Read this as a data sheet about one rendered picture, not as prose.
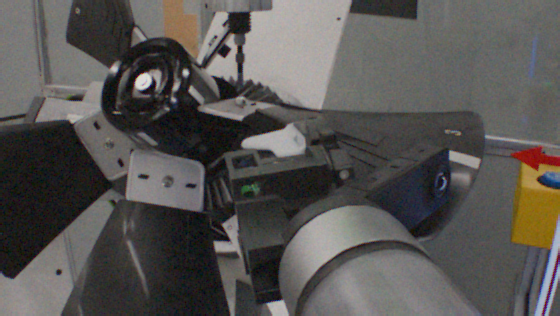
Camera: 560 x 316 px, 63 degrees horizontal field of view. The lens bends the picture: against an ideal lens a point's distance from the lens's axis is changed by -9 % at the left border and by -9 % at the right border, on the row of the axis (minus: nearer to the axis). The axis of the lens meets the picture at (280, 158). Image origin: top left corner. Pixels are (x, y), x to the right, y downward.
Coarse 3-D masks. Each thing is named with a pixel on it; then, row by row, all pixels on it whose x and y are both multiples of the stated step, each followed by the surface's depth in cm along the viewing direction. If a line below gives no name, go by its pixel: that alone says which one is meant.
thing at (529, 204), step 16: (528, 176) 68; (528, 192) 64; (544, 192) 63; (528, 208) 65; (544, 208) 64; (512, 224) 71; (528, 224) 66; (544, 224) 65; (512, 240) 67; (528, 240) 66; (544, 240) 65
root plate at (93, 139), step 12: (84, 120) 60; (96, 120) 60; (84, 132) 60; (96, 132) 60; (108, 132) 60; (84, 144) 61; (96, 144) 61; (120, 144) 61; (132, 144) 61; (96, 156) 62; (108, 156) 62; (120, 156) 62; (108, 168) 62; (120, 168) 62
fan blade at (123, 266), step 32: (128, 224) 51; (160, 224) 53; (192, 224) 54; (96, 256) 49; (128, 256) 50; (160, 256) 51; (192, 256) 53; (96, 288) 48; (128, 288) 49; (160, 288) 50; (192, 288) 52
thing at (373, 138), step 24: (264, 120) 50; (288, 120) 50; (336, 120) 51; (360, 120) 52; (384, 120) 52; (408, 120) 53; (432, 120) 52; (456, 120) 52; (480, 120) 52; (360, 144) 46; (384, 144) 46; (408, 144) 47; (432, 144) 47; (456, 144) 47; (480, 144) 47; (360, 168) 43; (456, 168) 44; (456, 192) 41; (432, 216) 39; (432, 240) 38
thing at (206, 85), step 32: (128, 64) 57; (160, 64) 54; (192, 64) 53; (128, 96) 54; (160, 96) 52; (192, 96) 53; (224, 96) 63; (128, 128) 52; (160, 128) 52; (192, 128) 55; (224, 160) 60
